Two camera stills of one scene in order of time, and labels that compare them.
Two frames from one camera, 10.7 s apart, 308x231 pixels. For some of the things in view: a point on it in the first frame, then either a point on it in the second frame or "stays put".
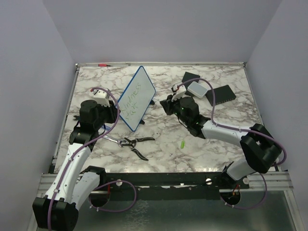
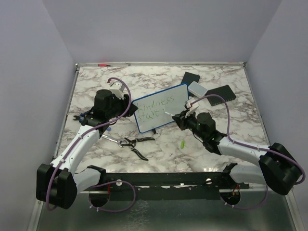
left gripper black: [112, 110] to [125, 103]
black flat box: [187, 76] stays put
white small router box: [197, 89] stays put
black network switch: [222, 94] stays put
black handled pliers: [132, 143] stays put
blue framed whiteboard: [136, 99] to [150, 113]
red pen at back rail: [104, 65] stays put
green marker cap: [183, 144] stays put
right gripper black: [168, 104] to [182, 120]
